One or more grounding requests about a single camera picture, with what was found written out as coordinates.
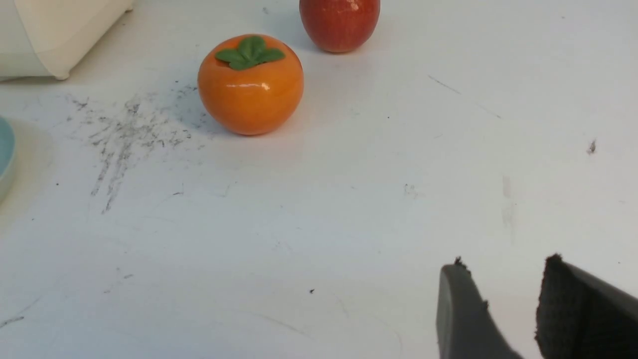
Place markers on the orange persimmon with green leaf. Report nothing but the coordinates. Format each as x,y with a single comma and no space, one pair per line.
251,84

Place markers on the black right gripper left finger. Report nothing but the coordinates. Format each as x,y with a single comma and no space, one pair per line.
465,328

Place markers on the white two-slot toaster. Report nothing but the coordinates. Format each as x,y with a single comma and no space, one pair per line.
48,38

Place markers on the red apple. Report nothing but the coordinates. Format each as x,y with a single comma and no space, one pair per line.
339,26

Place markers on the light blue ceramic plate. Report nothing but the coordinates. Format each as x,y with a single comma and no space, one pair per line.
7,157

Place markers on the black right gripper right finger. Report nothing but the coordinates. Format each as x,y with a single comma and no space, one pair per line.
580,316

